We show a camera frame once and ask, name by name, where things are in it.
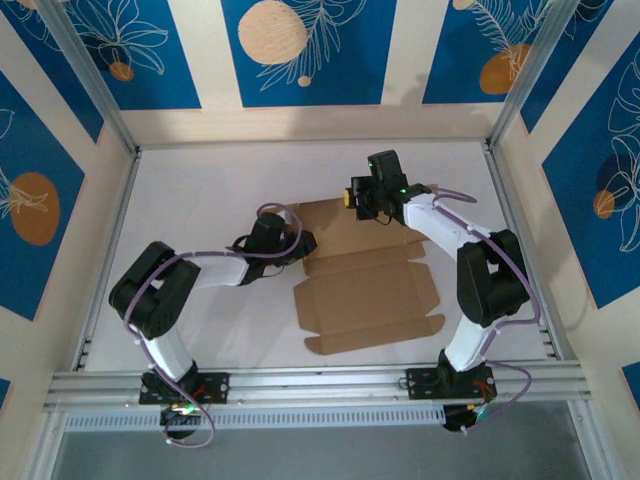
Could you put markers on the wide aluminium mounting rail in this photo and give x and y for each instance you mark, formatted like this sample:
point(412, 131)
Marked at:
point(325, 385)

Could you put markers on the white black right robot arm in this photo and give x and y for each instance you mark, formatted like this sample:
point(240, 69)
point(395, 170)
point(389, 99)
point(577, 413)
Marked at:
point(492, 280)

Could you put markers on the blue floral wall panel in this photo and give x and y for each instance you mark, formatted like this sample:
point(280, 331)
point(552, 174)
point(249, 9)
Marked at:
point(450, 50)
point(55, 75)
point(325, 75)
point(150, 75)
point(30, 150)
point(565, 65)
point(575, 225)

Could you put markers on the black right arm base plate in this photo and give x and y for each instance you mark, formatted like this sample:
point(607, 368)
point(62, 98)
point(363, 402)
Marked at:
point(417, 384)

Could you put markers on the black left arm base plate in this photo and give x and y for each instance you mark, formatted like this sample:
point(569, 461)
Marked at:
point(220, 387)

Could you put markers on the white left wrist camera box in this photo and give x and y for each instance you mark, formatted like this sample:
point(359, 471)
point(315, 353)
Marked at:
point(286, 216)

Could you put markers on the aluminium frame rail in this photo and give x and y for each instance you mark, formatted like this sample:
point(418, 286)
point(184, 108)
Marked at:
point(107, 260)
point(542, 320)
point(250, 145)

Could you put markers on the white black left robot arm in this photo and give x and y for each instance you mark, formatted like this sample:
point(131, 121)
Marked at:
point(155, 295)

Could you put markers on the brown cardboard paper box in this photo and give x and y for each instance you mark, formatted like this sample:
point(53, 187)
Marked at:
point(365, 290)

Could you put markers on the aluminium frame post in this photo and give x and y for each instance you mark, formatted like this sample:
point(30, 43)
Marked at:
point(85, 70)
point(530, 70)

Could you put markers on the black controller box with LED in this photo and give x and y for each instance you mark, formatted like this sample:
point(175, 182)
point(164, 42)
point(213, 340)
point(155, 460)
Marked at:
point(175, 422)
point(457, 417)

